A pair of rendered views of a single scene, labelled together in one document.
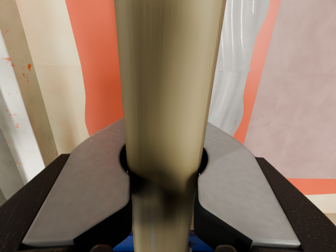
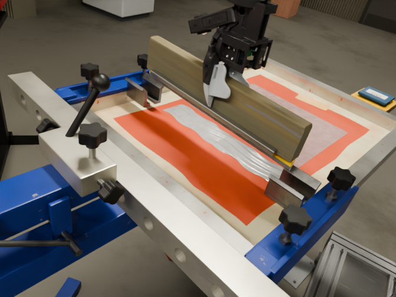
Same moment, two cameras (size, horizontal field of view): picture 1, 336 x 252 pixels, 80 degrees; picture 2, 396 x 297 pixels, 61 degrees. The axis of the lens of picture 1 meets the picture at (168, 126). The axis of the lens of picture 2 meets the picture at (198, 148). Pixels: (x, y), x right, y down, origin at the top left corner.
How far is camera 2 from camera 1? 0.68 m
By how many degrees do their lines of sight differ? 74
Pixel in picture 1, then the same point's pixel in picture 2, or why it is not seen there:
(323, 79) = not seen: hidden behind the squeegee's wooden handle
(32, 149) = (182, 190)
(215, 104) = (236, 148)
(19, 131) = (169, 184)
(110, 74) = (185, 161)
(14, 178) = not seen: outside the picture
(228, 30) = (209, 129)
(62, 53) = (159, 164)
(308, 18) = not seen: hidden behind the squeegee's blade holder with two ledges
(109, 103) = (195, 171)
